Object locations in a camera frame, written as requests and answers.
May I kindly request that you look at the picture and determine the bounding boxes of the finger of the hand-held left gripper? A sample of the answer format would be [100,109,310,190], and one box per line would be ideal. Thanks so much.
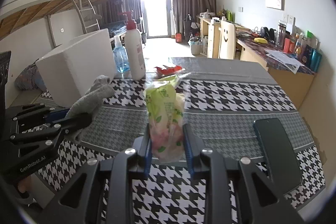
[13,103,71,123]
[9,113,93,146]

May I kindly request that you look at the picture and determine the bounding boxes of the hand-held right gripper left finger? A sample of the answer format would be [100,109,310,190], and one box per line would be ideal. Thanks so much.
[43,123,153,224]

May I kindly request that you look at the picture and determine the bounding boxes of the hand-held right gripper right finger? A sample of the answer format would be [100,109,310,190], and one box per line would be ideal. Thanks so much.
[183,123,307,224]

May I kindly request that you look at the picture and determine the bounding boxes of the grey sock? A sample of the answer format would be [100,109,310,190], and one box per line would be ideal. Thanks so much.
[63,75,116,144]

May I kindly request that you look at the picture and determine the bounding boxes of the green printed plastic packet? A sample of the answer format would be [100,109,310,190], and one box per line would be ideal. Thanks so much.
[143,74,186,165]

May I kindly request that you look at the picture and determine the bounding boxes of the white foam box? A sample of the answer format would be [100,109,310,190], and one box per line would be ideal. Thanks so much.
[35,28,117,107]

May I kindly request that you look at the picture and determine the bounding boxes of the person's left hand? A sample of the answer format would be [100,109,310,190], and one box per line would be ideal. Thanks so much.
[16,177,30,192]

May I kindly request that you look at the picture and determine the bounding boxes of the grey patterned bag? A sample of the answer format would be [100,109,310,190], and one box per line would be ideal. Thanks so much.
[14,64,48,91]

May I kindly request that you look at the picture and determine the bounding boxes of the houndstooth tablecloth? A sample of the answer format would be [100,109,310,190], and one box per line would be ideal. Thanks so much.
[34,57,326,224]

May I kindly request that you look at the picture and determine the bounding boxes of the blue sanitizer bottle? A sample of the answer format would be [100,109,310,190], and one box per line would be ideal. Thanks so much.
[113,35,130,73]

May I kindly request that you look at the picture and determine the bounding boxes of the red snack wrapper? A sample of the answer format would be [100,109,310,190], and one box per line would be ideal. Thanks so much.
[154,65,183,75]

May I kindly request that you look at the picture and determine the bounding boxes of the dark smartphone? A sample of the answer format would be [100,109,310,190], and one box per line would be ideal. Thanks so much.
[253,118,304,194]

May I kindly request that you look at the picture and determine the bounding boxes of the white lotion bottle red pump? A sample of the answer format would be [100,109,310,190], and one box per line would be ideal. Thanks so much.
[118,11,146,81]

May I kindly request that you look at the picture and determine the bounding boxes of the blue bedding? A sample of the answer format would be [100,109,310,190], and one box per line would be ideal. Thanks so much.
[104,20,127,36]

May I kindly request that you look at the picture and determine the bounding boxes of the white bucket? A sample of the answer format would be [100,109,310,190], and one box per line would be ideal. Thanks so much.
[190,39,203,57]

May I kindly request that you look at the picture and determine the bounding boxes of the wooden desk with drawers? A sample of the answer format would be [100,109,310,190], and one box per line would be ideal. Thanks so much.
[197,16,222,58]

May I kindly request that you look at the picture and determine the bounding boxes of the wooden desk with dark cloth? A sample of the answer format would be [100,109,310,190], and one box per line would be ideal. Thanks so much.
[236,29,316,109]

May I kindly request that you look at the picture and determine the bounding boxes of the wooden chair with smiley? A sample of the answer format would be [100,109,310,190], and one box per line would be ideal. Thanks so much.
[219,20,237,59]

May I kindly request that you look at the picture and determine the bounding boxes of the black bag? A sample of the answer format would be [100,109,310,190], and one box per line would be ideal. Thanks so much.
[183,14,200,40]

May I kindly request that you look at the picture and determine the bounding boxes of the white papers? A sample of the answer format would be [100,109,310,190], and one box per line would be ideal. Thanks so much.
[266,49,305,74]

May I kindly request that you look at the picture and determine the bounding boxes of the black headphones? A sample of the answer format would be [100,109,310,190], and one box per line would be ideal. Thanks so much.
[260,26,276,40]

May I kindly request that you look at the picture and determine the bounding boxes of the row of toiletry bottles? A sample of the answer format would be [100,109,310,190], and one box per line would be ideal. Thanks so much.
[277,20,322,72]

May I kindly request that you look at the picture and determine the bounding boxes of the double wall socket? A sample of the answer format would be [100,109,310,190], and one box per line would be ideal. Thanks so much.
[282,14,296,25]

